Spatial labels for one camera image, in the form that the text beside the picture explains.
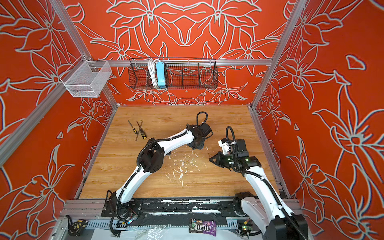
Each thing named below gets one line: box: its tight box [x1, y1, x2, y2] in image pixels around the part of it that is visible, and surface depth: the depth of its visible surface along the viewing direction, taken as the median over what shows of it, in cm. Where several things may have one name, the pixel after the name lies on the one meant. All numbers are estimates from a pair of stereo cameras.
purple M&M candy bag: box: [189, 217, 217, 237], surface depth 69 cm
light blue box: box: [156, 62, 166, 89], surface depth 92 cm
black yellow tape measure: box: [65, 215, 89, 237], surface depth 68 cm
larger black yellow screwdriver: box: [136, 120, 147, 140], surface depth 102 cm
